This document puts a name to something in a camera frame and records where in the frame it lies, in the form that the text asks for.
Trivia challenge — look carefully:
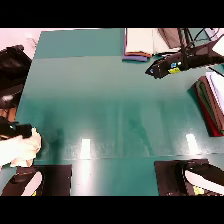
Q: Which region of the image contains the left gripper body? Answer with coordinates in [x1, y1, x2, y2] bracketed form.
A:
[9, 123, 34, 140]

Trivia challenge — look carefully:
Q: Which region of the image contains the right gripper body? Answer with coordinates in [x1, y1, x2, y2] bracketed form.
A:
[144, 54, 189, 80]

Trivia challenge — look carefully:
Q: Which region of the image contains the white garment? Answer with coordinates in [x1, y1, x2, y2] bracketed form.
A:
[205, 71, 224, 112]
[125, 28, 155, 54]
[0, 127, 44, 170]

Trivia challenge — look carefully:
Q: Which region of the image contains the cream folded garment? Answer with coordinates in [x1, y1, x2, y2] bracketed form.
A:
[152, 28, 181, 55]

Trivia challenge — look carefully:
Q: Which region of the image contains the orange folded garment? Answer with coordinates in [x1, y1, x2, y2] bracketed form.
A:
[124, 50, 153, 58]

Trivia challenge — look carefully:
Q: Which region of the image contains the brown folded garment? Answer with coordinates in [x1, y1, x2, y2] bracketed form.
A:
[158, 28, 185, 52]
[198, 75, 224, 128]

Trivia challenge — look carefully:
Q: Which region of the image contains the purple folded garment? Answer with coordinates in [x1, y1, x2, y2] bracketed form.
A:
[122, 28, 150, 63]

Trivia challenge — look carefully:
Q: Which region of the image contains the white folded garment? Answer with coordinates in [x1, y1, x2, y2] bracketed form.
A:
[205, 71, 224, 112]
[125, 28, 155, 54]

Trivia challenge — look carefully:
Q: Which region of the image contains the dark green folded garment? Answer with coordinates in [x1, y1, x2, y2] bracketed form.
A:
[195, 79, 224, 133]

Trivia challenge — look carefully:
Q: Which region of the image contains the red folded garment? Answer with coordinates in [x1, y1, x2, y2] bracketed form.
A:
[193, 83, 224, 138]

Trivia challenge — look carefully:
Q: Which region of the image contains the black cable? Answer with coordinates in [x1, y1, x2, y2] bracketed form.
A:
[193, 28, 218, 43]

